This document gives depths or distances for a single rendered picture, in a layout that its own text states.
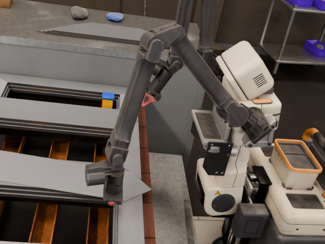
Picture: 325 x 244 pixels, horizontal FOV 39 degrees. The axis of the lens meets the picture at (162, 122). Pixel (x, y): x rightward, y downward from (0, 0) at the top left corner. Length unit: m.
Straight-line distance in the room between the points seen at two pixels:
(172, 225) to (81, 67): 1.00
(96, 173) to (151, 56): 0.42
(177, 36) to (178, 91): 1.13
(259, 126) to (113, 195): 0.56
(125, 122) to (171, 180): 0.73
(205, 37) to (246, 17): 3.75
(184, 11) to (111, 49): 0.66
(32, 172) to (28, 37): 0.88
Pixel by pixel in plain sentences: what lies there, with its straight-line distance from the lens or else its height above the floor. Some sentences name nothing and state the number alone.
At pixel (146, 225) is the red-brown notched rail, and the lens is 1.66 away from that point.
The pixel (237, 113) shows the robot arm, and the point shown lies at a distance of 1.54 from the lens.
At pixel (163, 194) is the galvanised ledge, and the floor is 0.68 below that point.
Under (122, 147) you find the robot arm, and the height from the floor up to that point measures 1.14.
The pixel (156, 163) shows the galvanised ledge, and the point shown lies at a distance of 2.20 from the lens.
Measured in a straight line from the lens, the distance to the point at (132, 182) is 1.77.
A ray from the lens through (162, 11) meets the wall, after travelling 5.38.
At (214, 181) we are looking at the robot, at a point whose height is 0.80.
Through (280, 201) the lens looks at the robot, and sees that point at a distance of 1.99.
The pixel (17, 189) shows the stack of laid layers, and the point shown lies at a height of 0.84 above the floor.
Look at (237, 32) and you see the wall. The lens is 5.67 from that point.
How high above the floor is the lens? 1.97
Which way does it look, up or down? 31 degrees down
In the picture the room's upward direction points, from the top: 11 degrees clockwise
